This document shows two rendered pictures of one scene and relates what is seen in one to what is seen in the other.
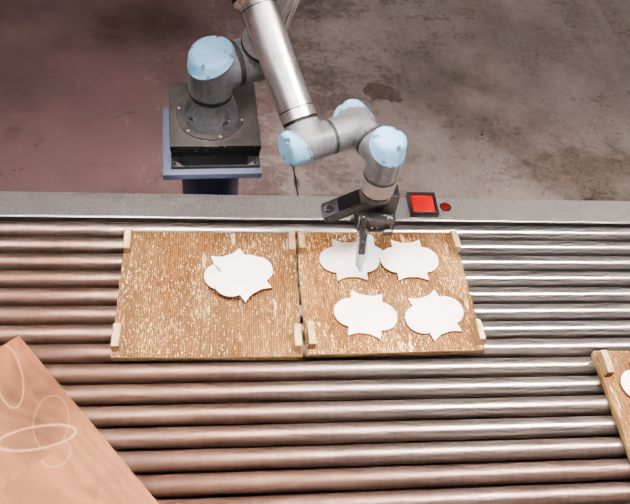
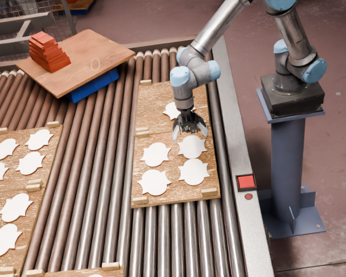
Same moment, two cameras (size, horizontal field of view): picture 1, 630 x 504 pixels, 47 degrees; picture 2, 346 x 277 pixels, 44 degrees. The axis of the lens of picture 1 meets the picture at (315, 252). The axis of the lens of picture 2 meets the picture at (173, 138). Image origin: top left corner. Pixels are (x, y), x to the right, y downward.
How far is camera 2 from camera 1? 206 cm
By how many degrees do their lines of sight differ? 69
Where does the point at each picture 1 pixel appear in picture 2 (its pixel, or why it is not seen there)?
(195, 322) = (154, 102)
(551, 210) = (259, 265)
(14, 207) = (217, 51)
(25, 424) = (100, 61)
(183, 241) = (200, 92)
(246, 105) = (302, 94)
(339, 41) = not seen: outside the picture
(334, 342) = (140, 145)
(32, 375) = (118, 58)
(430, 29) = not seen: outside the picture
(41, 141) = not seen: outside the picture
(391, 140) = (176, 71)
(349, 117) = (199, 61)
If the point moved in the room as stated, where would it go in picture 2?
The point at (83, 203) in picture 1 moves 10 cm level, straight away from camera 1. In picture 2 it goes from (222, 65) to (240, 61)
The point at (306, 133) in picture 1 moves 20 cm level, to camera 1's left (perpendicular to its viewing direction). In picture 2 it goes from (185, 51) to (193, 27)
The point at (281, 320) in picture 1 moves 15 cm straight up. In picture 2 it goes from (154, 127) to (148, 101)
